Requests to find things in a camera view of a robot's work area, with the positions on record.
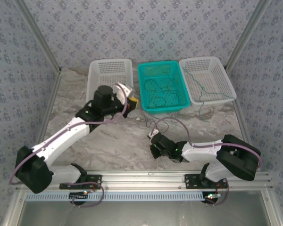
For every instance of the small black controller board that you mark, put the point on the small black controller board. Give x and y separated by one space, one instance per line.
212 197
79 196

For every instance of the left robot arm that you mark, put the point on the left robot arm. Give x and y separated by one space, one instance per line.
61 139

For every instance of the teal plastic basket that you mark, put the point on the teal plastic basket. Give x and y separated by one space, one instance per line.
160 110

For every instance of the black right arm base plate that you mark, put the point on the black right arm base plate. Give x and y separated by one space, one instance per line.
191 181

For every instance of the aluminium mounting rail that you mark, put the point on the aluminium mounting rail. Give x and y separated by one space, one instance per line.
143 179

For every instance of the aluminium table side rail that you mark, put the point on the aluminium table side rail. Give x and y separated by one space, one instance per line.
49 110
241 117

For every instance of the white plastic basket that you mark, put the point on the white plastic basket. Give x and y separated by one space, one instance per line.
92 70
217 100

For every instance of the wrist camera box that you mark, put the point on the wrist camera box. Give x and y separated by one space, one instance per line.
153 133
125 88

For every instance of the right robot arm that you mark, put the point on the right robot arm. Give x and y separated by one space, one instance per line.
202 150

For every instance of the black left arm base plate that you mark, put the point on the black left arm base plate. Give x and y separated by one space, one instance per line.
94 180

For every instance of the aluminium frame post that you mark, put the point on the aluminium frame post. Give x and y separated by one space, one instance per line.
37 35
248 33

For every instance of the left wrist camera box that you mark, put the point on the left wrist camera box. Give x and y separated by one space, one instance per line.
125 88

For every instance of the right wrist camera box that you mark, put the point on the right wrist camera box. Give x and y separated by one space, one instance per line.
153 133

